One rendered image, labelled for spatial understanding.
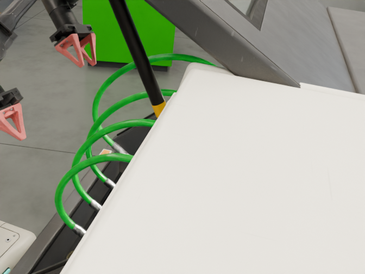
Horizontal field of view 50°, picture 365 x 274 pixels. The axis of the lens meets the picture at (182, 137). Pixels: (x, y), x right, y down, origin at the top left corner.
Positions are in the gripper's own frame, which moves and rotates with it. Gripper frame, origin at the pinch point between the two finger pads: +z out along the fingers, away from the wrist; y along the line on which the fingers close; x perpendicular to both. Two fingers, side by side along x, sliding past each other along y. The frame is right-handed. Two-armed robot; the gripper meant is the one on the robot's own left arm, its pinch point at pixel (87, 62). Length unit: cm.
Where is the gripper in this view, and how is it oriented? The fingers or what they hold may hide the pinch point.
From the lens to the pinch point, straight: 105.0
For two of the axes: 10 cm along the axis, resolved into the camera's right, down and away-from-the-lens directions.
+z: 4.6, 8.9, 0.2
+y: 4.2, -2.4, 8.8
